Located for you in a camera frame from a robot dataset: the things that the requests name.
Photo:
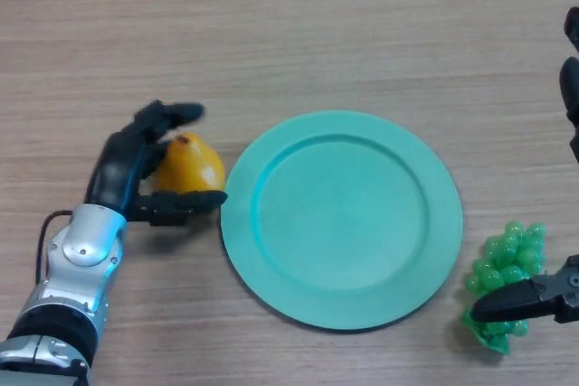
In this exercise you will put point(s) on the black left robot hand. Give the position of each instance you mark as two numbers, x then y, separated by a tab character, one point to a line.
113	169

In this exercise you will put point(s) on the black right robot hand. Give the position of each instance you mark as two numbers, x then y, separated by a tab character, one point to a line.
520	300

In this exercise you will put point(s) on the yellow pear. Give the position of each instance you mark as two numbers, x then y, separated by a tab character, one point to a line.
194	164

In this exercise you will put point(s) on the green round plate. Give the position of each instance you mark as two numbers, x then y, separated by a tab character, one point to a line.
341	223

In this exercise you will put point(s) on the green grapes bunch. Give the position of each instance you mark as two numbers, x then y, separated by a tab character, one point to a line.
511	250

